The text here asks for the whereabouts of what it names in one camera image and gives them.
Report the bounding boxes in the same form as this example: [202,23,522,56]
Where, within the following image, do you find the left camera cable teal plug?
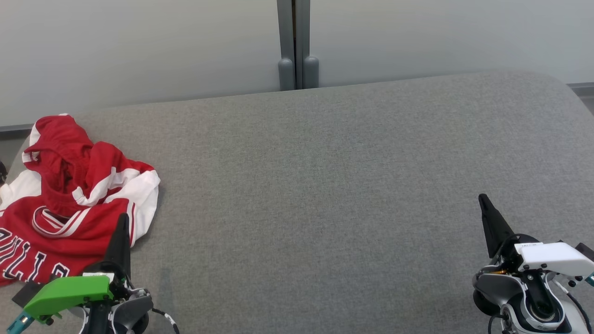
[6,313,34,334]

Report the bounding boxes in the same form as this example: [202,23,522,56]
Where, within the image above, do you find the black white left arm cable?
[150,308,180,334]

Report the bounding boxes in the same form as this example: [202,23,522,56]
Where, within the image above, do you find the red white basketball jersey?
[0,169,161,287]

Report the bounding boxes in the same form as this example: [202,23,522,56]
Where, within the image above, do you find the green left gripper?
[23,213,135,323]

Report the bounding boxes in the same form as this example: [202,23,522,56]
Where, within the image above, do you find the black cable white label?
[564,290,593,334]

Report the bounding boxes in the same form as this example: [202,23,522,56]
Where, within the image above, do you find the grey partition post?
[277,0,296,91]
[296,0,320,89]

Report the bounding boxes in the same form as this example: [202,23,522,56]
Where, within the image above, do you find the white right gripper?
[478,194,594,279]

